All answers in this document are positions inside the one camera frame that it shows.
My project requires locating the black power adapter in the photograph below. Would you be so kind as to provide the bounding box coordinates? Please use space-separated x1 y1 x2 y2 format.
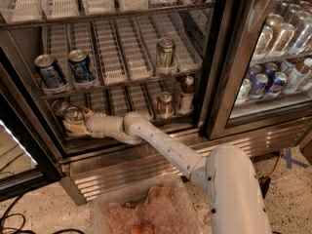
258 175 271 198

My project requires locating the brown drink bottle white cap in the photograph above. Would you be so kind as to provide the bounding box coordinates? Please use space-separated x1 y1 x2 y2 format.
178 76 195 114

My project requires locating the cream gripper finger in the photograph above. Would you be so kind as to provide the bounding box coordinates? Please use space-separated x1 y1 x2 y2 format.
62 120 84 136
78 105 94 119

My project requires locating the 7up can behind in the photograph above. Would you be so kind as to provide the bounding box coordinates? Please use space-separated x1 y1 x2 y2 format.
52 99 70 117

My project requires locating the green 7up can front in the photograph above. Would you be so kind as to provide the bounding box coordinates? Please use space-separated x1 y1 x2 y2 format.
64 106 84 123

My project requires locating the blue Pepsi can right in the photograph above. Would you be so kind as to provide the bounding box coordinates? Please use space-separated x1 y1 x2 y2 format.
266 71 288 97

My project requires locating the silver can upper shelf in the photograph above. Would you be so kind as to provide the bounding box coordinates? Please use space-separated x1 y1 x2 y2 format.
253 26 273 59

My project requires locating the brown gold can bottom shelf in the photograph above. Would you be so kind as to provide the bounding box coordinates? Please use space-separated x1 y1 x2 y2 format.
157 92 174 118

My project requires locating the green gold can middle shelf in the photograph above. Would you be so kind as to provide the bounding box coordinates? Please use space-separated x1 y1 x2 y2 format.
156 37 176 68

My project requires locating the clear plastic bin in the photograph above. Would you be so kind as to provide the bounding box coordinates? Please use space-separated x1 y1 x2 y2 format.
91 175 202 234

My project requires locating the blue tape cross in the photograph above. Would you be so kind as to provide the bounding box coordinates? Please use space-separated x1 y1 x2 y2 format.
283 148 307 169

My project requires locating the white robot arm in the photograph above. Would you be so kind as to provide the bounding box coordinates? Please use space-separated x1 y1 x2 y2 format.
63 106 273 234

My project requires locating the blue Pepsi can left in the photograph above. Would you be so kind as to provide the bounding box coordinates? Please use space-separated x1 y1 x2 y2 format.
34 54 67 89

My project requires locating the white can lower left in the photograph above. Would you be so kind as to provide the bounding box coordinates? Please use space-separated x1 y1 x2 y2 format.
236 78 252 104

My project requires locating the red Coca-Cola can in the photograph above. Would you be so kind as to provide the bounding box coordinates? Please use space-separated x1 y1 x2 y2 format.
131 224 154 234

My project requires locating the steel fridge base grille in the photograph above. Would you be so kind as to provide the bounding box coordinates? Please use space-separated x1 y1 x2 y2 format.
60 117 312 206

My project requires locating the fridge glass door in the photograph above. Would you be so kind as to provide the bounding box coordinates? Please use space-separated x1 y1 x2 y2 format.
207 0 312 139

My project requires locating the black cable left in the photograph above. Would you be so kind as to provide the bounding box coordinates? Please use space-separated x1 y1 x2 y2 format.
0 192 86 234

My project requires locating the blue Pepsi can in door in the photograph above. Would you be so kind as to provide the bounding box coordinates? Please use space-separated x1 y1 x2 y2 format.
249 74 268 98

